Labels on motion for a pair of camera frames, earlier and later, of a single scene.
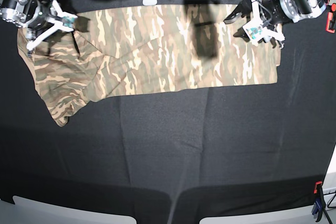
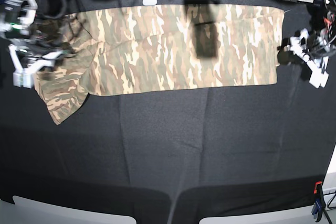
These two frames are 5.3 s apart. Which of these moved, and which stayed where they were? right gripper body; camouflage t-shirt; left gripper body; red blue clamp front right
Moved: right gripper body; left gripper body
Stayed: red blue clamp front right; camouflage t-shirt
